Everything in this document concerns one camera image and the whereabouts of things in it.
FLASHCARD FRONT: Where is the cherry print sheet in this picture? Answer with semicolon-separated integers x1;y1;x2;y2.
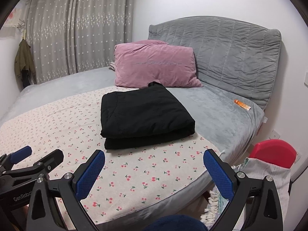
0;87;225;231

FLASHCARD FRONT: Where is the olive green hanging jacket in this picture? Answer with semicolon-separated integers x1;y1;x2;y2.
14;38;36;77

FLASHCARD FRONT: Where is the dark blue clothing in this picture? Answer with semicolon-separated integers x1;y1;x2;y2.
142;215;208;231

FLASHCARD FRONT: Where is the white fringed cloth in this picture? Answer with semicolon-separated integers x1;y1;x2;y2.
201;189;231;225

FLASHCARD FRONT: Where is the orange tube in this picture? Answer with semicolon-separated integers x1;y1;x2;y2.
234;99;251;111

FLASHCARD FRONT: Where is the white pink print cloth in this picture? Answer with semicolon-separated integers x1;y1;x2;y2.
3;11;28;28

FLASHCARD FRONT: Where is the black long coat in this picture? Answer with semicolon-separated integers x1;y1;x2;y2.
100;82;196;150

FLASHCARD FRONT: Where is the grey quilted headboard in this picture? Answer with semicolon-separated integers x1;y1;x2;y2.
147;16;282;109

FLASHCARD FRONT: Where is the white wall socket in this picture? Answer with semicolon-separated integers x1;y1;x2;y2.
266;129;281;140

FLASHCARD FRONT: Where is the white speckled cloth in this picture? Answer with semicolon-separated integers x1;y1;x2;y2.
232;157;291;231

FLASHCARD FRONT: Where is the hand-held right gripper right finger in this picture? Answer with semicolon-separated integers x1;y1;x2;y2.
203;149;284;231

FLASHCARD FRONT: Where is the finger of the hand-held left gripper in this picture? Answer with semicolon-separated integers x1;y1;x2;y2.
0;146;33;174
0;149;64;181

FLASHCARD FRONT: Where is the black hanging garment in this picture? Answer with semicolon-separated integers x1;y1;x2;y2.
21;69;31;89

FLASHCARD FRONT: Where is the wall coat hook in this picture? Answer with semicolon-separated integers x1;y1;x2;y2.
17;20;27;40

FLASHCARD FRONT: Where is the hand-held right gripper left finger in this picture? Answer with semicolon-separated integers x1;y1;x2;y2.
25;149;106;231

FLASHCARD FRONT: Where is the pink velvet pillow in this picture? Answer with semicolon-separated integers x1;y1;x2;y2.
114;43;203;88

